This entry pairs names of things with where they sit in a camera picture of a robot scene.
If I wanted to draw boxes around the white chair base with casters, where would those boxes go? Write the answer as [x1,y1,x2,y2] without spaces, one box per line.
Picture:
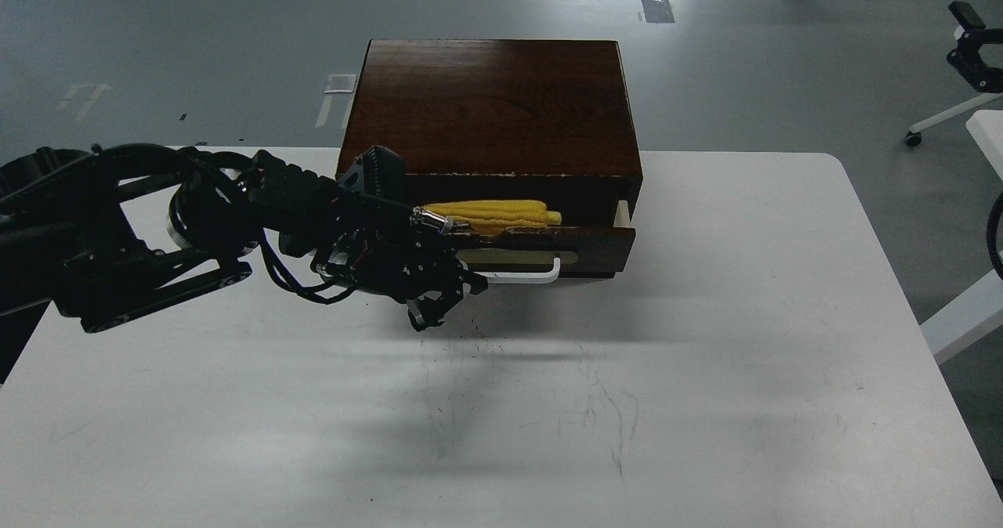
[903,92,1002,147]

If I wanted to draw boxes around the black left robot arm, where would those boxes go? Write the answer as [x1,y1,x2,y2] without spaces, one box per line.
[2,143,487,332]

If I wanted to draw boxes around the yellow corn cob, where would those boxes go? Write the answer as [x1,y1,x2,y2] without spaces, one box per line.
[422,199,563,235]

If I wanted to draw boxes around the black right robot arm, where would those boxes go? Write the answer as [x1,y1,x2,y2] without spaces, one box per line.
[946,1,1002,95]

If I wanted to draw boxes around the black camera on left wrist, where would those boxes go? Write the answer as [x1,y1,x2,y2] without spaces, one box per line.
[336,145,407,204]

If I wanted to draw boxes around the wooden drawer with white handle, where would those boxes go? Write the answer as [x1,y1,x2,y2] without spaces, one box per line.
[449,200,636,283]

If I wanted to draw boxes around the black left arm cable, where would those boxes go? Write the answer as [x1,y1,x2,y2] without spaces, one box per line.
[255,230,361,306]

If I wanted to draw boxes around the dark wooden cabinet box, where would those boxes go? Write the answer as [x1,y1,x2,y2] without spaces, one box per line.
[336,39,643,226]

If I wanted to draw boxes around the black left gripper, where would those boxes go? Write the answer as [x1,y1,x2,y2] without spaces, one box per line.
[310,221,490,332]

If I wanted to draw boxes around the white floor tape marks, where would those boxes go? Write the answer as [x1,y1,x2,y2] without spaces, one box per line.
[313,72,358,128]

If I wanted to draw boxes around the white side table edge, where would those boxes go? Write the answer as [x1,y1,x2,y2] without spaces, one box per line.
[921,110,1002,364]

